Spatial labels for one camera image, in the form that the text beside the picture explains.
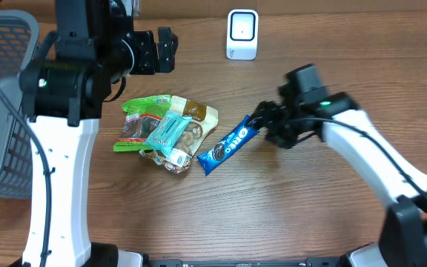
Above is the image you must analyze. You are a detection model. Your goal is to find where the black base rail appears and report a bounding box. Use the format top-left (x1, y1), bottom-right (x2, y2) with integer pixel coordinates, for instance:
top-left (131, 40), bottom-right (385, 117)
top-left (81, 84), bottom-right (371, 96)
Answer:
top-left (143, 257), bottom-right (351, 267)

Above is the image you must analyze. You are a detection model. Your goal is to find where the grey plastic shopping basket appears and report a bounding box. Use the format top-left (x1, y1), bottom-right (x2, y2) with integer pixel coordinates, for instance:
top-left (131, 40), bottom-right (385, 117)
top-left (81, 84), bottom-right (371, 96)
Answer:
top-left (0, 10), bottom-right (39, 199)

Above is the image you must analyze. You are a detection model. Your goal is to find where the white barcode scanner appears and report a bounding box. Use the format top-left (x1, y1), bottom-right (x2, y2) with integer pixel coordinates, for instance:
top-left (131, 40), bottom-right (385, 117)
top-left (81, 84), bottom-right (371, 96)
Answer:
top-left (226, 9), bottom-right (259, 61)

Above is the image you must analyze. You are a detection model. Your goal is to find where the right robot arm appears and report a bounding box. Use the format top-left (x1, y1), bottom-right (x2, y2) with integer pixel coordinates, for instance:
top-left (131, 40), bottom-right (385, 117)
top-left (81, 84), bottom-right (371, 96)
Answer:
top-left (250, 65), bottom-right (427, 266)

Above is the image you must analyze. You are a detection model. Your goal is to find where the beige nut snack bag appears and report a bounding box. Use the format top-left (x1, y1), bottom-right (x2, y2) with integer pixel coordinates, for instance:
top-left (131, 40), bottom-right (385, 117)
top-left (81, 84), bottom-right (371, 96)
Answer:
top-left (139, 96), bottom-right (218, 174)

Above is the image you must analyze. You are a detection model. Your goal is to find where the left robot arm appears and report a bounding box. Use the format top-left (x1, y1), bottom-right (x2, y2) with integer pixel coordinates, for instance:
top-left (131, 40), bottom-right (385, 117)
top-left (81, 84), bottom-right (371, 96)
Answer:
top-left (19, 0), bottom-right (178, 267)

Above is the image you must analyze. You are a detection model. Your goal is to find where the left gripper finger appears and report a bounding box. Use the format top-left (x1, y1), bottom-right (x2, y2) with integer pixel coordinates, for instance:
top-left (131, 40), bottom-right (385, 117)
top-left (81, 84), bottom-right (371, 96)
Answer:
top-left (157, 27), bottom-right (179, 56)
top-left (157, 56), bottom-right (175, 73)

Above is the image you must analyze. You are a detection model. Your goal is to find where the blue Oreo cookie pack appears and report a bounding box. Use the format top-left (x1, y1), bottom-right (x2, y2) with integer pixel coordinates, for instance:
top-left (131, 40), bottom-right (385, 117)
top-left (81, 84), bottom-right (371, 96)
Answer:
top-left (196, 115), bottom-right (259, 176)

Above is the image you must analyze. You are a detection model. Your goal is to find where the light blue snack packet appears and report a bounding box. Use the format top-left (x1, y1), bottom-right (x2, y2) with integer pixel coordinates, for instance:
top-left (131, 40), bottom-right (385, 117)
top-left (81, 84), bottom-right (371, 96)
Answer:
top-left (145, 111), bottom-right (192, 156)

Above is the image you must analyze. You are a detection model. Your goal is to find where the green snack bag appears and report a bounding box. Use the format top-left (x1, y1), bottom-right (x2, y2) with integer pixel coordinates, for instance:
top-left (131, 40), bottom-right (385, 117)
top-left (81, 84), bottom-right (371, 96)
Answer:
top-left (113, 95), bottom-right (171, 153)

